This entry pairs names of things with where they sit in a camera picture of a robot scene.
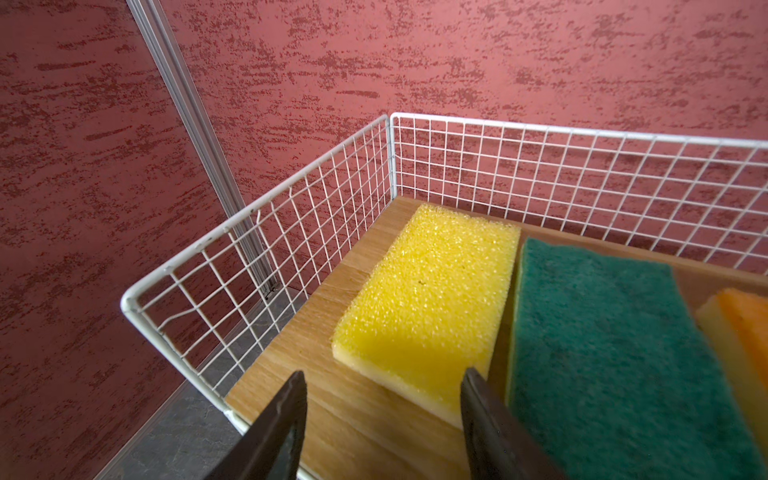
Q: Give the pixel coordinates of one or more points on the white wire shelf rack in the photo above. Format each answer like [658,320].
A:
[215,307]

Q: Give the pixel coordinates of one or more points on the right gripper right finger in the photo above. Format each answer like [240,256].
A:
[498,446]

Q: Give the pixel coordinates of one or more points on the orange sponge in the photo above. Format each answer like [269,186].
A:
[735,324]

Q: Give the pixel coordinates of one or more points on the top wooden shelf board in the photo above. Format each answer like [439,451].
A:
[357,429]

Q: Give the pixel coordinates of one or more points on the dark green sponge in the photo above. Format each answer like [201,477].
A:
[611,376]

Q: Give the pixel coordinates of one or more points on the yellow sponge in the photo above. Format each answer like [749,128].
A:
[431,308]

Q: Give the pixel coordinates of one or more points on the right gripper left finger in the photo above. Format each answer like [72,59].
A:
[271,448]

